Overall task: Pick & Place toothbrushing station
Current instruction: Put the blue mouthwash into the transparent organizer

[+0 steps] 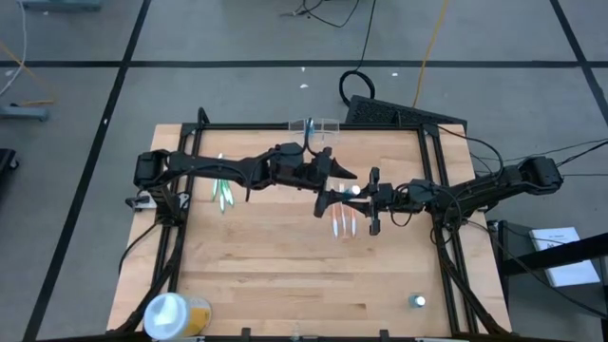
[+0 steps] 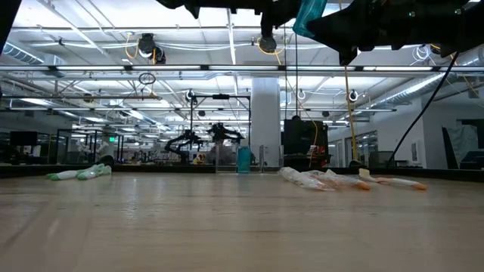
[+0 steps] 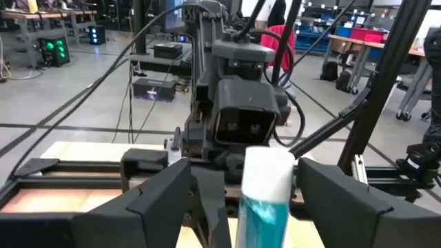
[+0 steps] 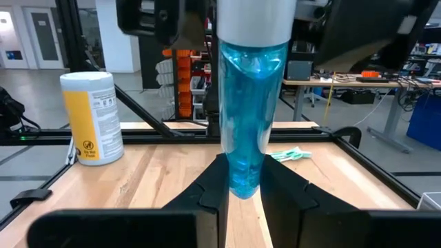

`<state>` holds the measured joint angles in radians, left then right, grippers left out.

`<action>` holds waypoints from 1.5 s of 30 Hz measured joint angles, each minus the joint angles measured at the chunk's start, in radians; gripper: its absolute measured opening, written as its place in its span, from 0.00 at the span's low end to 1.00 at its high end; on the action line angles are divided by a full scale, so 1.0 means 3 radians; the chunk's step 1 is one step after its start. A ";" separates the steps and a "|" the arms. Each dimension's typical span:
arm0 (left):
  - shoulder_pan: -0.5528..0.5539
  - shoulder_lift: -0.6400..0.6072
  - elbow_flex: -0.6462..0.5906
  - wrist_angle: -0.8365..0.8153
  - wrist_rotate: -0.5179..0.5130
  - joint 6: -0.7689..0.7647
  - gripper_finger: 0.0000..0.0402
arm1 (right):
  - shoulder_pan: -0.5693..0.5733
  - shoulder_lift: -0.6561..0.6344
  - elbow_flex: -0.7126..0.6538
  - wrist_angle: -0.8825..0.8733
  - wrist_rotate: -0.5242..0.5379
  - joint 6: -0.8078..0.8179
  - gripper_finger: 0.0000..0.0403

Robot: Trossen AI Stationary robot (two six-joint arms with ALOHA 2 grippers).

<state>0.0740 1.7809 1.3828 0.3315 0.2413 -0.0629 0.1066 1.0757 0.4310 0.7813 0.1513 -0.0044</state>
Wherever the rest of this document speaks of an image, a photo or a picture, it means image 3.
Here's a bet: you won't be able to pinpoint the black equipment cart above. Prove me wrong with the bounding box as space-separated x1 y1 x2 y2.
130 43 194 77

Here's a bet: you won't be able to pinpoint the black box blue lights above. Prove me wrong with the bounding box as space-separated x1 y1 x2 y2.
88 24 107 45

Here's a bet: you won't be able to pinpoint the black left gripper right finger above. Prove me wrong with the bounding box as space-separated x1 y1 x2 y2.
297 157 441 248

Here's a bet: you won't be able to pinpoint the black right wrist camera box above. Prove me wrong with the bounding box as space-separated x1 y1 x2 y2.
210 76 283 147

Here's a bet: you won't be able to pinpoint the blue storage bin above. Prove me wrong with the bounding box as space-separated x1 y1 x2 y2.
336 25 353 38

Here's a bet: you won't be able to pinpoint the black floor computer box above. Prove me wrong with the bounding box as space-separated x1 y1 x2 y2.
133 78 177 103

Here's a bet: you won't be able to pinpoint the red storage bin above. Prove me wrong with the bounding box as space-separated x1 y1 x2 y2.
350 27 386 43

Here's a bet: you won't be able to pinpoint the wooden workbench grey legs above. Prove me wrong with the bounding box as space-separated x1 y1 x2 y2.
323 33 433 122
0 9 99 70

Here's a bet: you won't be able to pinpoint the black box green lights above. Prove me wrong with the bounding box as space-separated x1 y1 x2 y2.
39 36 71 68

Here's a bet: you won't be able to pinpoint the red cloth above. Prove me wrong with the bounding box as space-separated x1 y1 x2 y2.
260 24 296 72

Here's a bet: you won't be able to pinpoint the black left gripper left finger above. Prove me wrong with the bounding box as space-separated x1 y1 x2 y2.
0 158 193 248

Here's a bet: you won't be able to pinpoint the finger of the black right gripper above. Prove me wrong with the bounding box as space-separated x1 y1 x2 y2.
190 166 233 248

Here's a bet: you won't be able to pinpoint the black backpack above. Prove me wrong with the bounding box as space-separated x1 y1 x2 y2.
335 70 353 93
319 61 340 83

